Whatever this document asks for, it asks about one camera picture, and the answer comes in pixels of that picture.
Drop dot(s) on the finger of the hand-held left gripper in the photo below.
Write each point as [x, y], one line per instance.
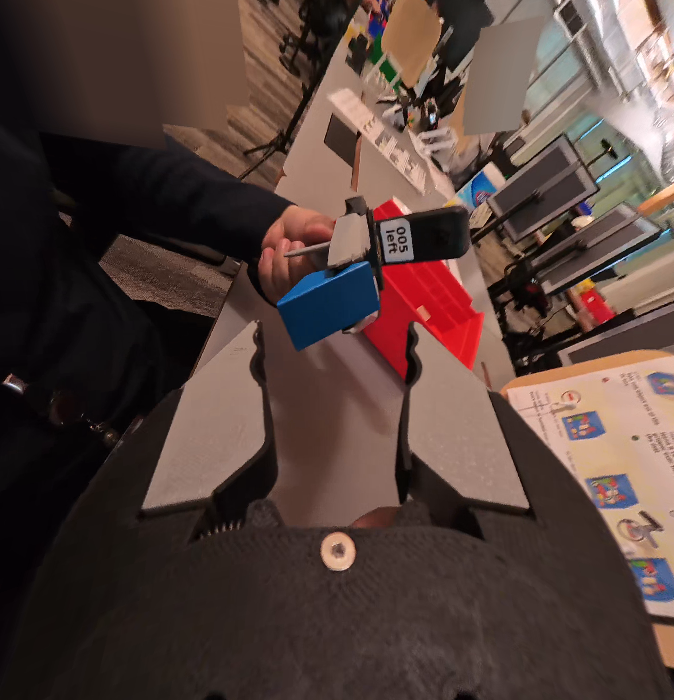
[364, 324]
[349, 240]

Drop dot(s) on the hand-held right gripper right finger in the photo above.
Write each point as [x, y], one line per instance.
[457, 437]

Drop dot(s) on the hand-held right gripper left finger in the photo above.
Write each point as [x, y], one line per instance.
[205, 437]

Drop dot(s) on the blue block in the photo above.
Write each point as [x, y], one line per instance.
[326, 306]

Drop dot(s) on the person's left forearm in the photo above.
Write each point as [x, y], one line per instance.
[205, 202]

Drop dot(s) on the person's left hand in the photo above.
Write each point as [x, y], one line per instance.
[285, 238]

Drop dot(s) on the red plastic bin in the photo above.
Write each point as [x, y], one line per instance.
[424, 306]

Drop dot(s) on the blue white wipes container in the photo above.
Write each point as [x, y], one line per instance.
[479, 188]

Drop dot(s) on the white paper strip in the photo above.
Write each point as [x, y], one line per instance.
[391, 147]

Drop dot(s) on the black tablet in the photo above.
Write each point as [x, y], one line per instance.
[341, 136]

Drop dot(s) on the grey screen on stand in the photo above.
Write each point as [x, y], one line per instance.
[544, 183]
[621, 336]
[588, 246]

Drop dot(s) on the black tripod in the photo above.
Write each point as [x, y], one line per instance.
[286, 134]

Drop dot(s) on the printed instruction sheet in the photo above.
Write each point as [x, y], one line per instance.
[604, 448]

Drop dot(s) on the red box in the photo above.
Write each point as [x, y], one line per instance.
[595, 303]

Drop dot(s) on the person's dark clothing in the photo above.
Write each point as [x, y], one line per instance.
[69, 328]

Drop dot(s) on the black office chair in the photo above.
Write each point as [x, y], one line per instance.
[320, 22]

